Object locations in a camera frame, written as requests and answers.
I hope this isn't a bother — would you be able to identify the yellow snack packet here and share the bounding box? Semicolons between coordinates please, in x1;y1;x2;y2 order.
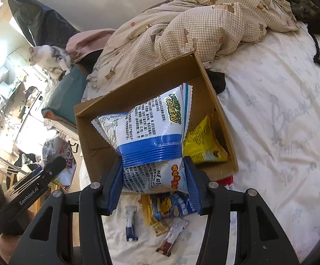
183;114;230;165

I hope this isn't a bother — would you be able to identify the black drawstring cord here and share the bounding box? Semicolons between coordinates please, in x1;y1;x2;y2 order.
310;33;320;67

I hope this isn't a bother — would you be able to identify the brown cardboard box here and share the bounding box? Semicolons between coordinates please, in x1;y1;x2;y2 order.
74;52;239;197

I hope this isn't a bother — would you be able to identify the pink pillow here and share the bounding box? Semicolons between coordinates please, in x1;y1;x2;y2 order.
66;28;117;62

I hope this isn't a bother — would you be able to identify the dark sock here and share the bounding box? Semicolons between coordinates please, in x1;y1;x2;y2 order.
206;70;227;95

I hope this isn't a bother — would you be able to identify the checked beige duvet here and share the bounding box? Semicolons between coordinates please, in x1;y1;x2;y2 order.
81;0;301;103

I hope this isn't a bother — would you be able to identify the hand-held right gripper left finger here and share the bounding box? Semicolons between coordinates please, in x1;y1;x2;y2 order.
8;161;124;265

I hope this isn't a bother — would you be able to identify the dark blue snack packet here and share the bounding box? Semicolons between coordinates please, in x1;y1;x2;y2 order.
141;192;191;237

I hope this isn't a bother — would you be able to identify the white paper bag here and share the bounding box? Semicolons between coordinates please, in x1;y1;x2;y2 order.
42;136;78;187

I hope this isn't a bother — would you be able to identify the red snack packet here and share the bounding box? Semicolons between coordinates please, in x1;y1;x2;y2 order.
217;175;234;191

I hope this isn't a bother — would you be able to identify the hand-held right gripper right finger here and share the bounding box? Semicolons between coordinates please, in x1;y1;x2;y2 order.
183;156;300;265

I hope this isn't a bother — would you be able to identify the white blue snack bag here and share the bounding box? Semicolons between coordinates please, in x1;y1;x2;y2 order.
91;83;195;195

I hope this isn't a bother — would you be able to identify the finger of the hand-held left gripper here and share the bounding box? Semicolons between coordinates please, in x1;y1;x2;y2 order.
40;157;67;180

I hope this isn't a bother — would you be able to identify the brown white snack sachet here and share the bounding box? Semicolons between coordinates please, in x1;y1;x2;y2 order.
156;218;189;257

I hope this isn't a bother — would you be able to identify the white blue snack sachet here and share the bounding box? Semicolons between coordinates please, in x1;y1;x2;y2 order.
125;206;139;241

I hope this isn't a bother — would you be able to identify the grey white cat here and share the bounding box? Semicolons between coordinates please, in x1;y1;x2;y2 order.
27;45;76;82

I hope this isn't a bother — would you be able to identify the teal sofa armrest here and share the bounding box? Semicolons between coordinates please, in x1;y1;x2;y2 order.
42;63;90;128

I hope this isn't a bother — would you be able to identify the dark hanging jacket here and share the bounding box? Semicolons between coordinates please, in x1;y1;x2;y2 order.
5;0;81;48

